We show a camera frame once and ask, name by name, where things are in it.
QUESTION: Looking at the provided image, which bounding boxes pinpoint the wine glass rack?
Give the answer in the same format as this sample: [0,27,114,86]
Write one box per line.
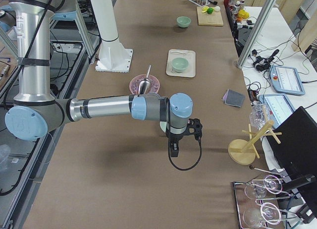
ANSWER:
[233,165,303,229]

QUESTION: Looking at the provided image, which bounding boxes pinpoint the green bowl on tray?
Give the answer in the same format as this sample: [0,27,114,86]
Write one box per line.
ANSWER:
[171,57,189,73]

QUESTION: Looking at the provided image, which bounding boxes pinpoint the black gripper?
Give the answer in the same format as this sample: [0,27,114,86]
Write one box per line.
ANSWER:
[166,118,203,157]

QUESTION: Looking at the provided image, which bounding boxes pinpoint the lemon slice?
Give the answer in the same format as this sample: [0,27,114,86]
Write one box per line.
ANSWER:
[202,6,210,13]

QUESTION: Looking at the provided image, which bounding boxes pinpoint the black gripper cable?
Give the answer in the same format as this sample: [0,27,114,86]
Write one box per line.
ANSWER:
[167,137,203,171]

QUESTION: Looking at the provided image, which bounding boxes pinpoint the green lime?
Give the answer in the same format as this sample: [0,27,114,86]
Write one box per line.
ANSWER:
[207,7,214,14]

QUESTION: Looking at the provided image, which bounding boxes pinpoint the aluminium frame post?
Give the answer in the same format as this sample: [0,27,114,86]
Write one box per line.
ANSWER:
[237,0,276,69]

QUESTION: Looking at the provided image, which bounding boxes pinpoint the wooden cutting board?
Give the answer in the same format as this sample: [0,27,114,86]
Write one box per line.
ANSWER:
[196,6,223,26]

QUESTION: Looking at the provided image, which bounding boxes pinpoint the green bowl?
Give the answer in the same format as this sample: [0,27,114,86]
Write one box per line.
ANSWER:
[171,57,189,73]
[176,16,191,28]

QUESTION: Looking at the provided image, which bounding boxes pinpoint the cream serving tray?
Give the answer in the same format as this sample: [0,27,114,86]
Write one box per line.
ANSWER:
[166,49,196,78]

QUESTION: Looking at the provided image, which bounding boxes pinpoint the pink bowl with ice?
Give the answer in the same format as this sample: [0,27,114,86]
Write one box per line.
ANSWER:
[129,74,160,94]

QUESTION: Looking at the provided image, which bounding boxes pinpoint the black monitor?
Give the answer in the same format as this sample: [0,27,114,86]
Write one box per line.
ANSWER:
[267,106,317,179]

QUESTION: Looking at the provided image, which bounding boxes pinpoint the teach pendant tablet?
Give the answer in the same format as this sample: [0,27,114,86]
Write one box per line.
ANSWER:
[259,93,295,128]
[270,65,306,96]

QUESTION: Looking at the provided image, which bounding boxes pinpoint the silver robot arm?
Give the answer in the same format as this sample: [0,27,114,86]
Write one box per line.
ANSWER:
[5,0,202,158]

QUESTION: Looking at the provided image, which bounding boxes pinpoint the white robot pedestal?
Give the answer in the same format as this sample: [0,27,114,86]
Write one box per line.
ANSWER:
[90,0,133,73]

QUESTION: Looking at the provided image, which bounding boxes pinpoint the teach pendant tablet near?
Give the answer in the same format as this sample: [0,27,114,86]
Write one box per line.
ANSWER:
[259,93,295,128]

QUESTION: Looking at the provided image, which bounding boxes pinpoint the wooden mug tree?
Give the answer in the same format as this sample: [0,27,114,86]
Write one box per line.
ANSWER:
[227,107,282,165]

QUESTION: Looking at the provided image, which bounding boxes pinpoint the metal ice scoop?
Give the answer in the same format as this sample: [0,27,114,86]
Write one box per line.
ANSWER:
[138,65,151,95]

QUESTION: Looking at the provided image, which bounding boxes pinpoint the teach pendant tablet far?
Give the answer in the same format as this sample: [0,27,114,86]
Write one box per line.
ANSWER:
[270,65,306,96]

